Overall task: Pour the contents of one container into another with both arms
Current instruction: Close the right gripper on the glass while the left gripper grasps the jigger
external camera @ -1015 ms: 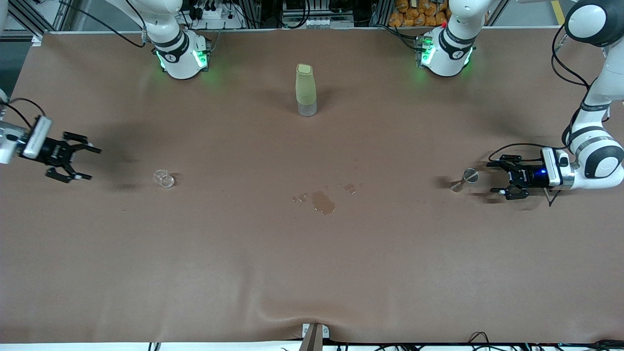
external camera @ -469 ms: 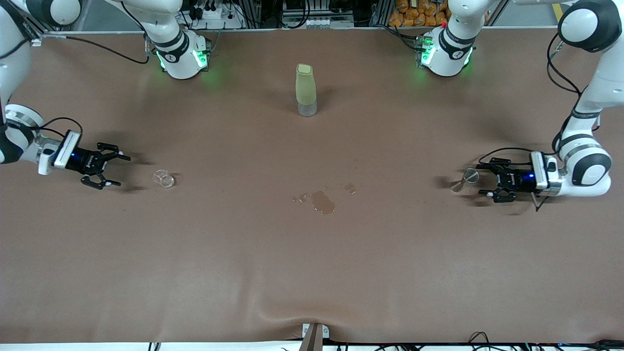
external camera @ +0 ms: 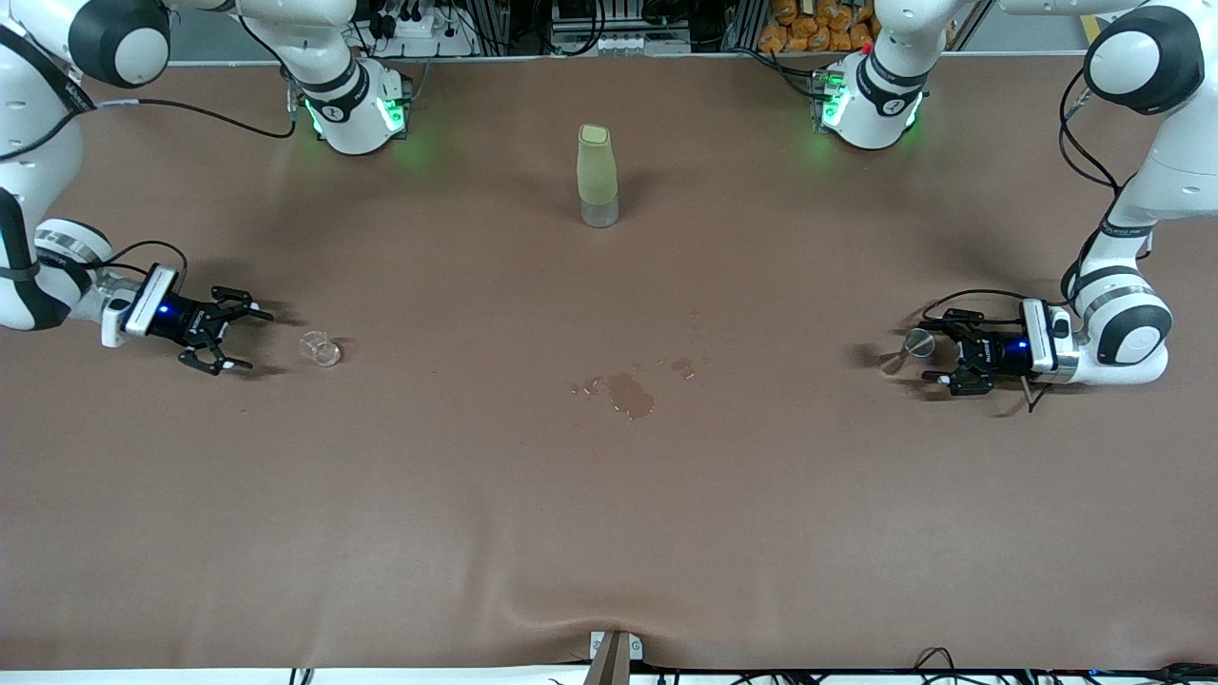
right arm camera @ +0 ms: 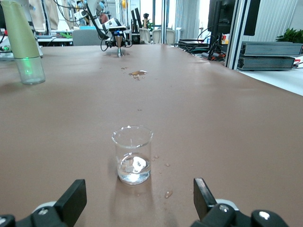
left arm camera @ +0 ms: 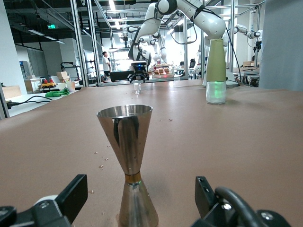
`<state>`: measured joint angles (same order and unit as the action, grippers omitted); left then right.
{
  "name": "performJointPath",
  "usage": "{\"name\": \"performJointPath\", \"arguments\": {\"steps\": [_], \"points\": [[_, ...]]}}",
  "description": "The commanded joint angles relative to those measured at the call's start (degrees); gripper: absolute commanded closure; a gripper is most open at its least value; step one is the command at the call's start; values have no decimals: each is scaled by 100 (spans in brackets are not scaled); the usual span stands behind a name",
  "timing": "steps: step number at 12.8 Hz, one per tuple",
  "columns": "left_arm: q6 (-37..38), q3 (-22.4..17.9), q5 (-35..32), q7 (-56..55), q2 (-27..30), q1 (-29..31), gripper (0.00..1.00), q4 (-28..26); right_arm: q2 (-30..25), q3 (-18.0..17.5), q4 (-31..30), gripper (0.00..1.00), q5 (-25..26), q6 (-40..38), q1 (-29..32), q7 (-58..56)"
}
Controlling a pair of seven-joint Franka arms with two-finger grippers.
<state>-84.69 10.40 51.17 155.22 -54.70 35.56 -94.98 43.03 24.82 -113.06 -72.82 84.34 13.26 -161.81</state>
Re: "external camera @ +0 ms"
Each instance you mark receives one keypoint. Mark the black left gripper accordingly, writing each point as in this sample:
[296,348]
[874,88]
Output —
[1001,356]

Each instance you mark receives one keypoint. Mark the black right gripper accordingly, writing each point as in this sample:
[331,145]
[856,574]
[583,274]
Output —
[184,321]

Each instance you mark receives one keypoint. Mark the steel double-ended jigger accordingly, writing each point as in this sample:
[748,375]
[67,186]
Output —
[918,342]

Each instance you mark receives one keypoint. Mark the small clear glass beaker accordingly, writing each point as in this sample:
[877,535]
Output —
[324,354]

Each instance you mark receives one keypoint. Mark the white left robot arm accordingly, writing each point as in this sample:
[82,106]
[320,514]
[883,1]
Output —
[1170,171]

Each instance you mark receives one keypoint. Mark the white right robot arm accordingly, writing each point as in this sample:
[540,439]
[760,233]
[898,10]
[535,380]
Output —
[38,114]

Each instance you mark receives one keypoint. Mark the green sleeved shaker bottle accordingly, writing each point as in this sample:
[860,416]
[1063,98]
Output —
[598,171]

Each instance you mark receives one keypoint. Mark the brown liquid spill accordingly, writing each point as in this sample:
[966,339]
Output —
[630,395]

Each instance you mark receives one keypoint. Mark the orange snack bags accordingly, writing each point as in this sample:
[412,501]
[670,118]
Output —
[818,29]

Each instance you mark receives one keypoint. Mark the white power strip with plugs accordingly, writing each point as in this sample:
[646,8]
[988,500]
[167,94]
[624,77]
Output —
[419,29]

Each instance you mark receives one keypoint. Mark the brown table cover mat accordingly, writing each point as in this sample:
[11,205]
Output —
[609,523]

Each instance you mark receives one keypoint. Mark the long white power strip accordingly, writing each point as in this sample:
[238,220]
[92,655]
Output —
[618,45]

